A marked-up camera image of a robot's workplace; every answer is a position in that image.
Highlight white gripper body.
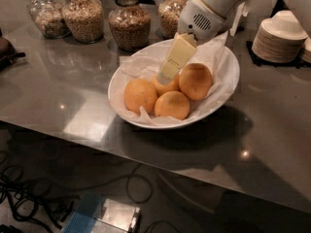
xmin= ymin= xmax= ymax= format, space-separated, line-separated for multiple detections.
xmin=178 ymin=0 xmax=225 ymax=41

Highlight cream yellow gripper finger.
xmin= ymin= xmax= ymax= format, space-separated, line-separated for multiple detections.
xmin=157 ymin=33 xmax=196 ymax=85

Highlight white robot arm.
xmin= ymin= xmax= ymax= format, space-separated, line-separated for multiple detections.
xmin=157 ymin=0 xmax=311 ymax=85

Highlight white oval bowl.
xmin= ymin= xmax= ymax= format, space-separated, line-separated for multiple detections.
xmin=107 ymin=38 xmax=241 ymax=130

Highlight glass jar, right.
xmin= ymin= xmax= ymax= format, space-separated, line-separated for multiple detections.
xmin=157 ymin=0 xmax=188 ymax=39

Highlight white paper liner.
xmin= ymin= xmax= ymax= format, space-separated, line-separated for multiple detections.
xmin=114 ymin=31 xmax=235 ymax=126

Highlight white stand behind bottle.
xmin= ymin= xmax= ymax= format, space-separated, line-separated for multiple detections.
xmin=229 ymin=2 xmax=249 ymax=36

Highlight glass jar of nuts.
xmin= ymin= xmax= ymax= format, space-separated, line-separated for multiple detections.
xmin=108 ymin=0 xmax=151 ymax=51

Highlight stack of paper plates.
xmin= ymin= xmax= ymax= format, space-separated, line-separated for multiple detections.
xmin=252 ymin=10 xmax=308 ymax=64

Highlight glass jar of grains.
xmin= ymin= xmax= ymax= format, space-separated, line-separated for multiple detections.
xmin=61 ymin=0 xmax=104 ymax=44

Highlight black tray under plates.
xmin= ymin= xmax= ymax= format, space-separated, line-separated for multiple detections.
xmin=246 ymin=41 xmax=311 ymax=69

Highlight glass jar, far left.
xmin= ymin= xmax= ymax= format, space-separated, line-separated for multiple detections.
xmin=27 ymin=0 xmax=70 ymax=39

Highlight dark brown object left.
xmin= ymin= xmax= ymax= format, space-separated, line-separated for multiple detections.
xmin=0 ymin=29 xmax=26 ymax=71

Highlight blue and metal box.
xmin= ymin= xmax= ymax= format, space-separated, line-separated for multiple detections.
xmin=61 ymin=193 xmax=140 ymax=233

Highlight black cables on floor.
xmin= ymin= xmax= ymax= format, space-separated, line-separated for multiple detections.
xmin=0 ymin=149 xmax=183 ymax=233

